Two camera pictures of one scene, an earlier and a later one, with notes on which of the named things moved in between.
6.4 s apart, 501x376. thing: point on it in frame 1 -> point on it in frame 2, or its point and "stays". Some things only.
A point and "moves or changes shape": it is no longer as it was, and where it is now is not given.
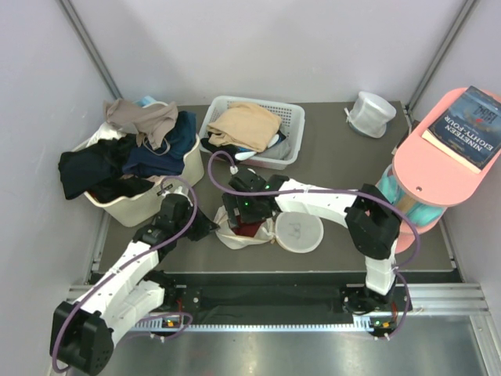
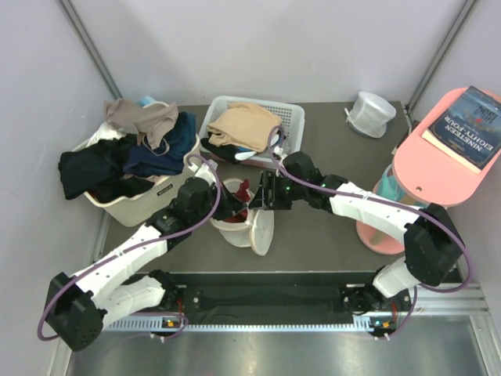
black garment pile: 95,170 stays
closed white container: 369,114 stays
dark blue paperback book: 469,130 stays
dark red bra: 246,229 moves or changes shape
